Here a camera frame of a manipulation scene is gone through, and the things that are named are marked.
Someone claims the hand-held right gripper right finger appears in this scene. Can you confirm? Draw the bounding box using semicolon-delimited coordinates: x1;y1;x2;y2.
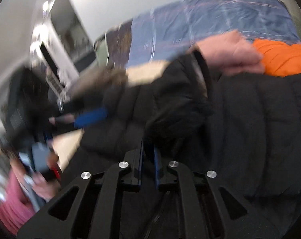
153;146;283;239

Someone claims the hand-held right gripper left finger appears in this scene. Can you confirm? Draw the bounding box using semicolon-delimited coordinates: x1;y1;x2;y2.
17;138;144;239

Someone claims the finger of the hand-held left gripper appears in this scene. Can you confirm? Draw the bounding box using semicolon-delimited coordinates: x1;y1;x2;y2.
49;107;109;135

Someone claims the black puffer jacket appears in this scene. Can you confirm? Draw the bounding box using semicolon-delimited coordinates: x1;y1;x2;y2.
58;53;301;239

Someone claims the person's left hand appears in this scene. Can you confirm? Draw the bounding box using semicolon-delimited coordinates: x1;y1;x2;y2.
32;152;63;200

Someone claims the peach fleece blanket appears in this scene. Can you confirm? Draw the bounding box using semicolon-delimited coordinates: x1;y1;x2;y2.
51;129;85;171

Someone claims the cream folded garment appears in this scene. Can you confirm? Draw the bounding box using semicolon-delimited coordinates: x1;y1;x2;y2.
124;60;172;88

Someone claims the dark wooden headboard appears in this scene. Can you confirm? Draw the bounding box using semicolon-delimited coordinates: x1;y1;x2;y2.
94;20;133;66

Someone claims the pink folded garment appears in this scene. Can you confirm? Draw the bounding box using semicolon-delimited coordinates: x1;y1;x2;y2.
188;30;265;76

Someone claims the blue plaid bedsheet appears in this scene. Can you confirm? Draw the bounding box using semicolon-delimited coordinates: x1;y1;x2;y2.
125;0;301;68

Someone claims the orange folded garment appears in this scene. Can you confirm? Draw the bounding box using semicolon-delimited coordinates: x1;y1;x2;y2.
251;38;301;77

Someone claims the white wire rack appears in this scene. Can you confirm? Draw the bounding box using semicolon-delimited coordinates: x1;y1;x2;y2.
46;68;69;105

